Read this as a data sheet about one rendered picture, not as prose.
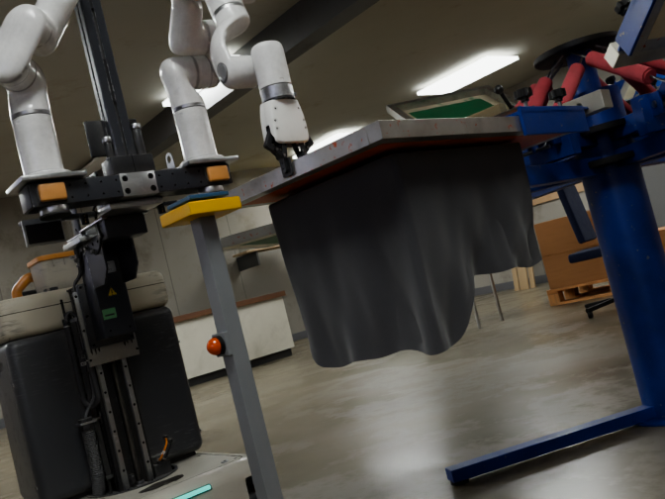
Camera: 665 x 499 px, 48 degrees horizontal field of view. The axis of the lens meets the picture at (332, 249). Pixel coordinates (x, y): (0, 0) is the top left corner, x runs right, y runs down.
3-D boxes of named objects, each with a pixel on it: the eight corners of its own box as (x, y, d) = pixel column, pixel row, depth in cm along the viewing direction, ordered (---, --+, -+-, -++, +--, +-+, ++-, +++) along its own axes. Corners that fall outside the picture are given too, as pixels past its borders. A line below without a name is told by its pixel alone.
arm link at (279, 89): (283, 94, 173) (286, 106, 173) (252, 94, 167) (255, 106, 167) (303, 83, 167) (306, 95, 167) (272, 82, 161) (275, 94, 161)
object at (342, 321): (442, 355, 151) (390, 152, 153) (306, 372, 184) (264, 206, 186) (451, 352, 153) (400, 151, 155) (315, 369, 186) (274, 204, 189)
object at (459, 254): (448, 349, 153) (397, 152, 155) (434, 351, 156) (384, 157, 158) (563, 305, 184) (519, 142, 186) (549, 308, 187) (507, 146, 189)
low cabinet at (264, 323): (221, 364, 1108) (208, 311, 1112) (300, 352, 944) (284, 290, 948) (112, 396, 1002) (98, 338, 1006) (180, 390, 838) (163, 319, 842)
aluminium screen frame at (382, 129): (383, 139, 143) (378, 120, 143) (221, 211, 186) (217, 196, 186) (585, 128, 196) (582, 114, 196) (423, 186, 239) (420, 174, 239)
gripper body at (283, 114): (285, 102, 173) (296, 149, 172) (249, 102, 166) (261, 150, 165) (305, 91, 167) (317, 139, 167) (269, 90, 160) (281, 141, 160)
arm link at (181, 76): (165, 119, 212) (152, 64, 212) (208, 114, 218) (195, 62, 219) (175, 107, 203) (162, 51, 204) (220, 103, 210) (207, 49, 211)
